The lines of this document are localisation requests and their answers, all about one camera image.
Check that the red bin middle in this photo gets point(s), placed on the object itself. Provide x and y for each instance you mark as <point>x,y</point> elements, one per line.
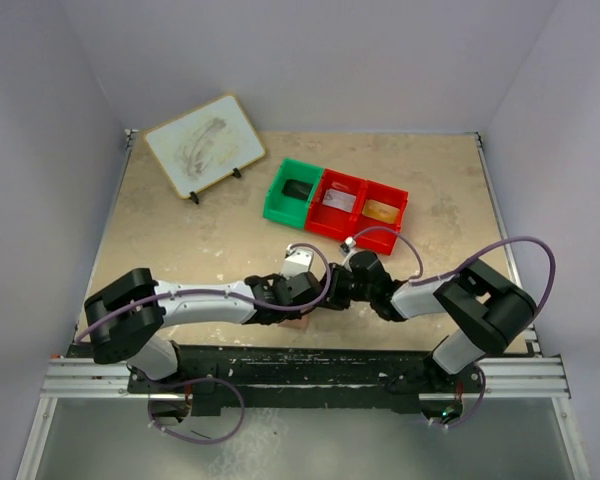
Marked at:
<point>330,222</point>

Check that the brown leather card holder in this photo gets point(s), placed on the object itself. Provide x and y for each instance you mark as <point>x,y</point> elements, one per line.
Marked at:
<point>300,324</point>

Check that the silver card in bin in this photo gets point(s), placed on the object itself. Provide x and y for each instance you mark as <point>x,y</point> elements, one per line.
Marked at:
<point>339,200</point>

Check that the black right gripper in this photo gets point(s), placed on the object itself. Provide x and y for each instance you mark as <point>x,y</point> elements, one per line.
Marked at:
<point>333,300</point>

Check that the green plastic bin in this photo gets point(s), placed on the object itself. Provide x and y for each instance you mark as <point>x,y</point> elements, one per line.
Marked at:
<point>291,192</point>

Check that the red bin right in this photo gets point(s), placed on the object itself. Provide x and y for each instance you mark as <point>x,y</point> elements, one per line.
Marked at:
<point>374,235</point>

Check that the gold card in bin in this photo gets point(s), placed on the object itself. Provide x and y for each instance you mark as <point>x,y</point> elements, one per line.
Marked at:
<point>379,211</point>

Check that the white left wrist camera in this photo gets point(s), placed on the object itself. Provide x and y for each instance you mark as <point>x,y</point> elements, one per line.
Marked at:
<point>297,260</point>

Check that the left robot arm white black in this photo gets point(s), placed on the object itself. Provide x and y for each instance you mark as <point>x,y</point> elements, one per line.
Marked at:
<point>123,319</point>

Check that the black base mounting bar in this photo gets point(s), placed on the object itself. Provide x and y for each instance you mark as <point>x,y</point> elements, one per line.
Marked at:
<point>212,378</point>

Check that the red bin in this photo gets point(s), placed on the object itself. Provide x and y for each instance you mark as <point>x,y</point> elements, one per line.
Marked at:
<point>374,235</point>
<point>330,222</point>

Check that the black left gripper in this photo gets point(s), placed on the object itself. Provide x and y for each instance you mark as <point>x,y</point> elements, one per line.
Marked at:
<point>276,278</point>

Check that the white board wooden frame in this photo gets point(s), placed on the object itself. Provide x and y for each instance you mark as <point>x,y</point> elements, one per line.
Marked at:
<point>199,148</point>

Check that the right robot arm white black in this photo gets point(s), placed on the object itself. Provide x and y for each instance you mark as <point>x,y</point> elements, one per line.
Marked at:
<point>489,310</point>

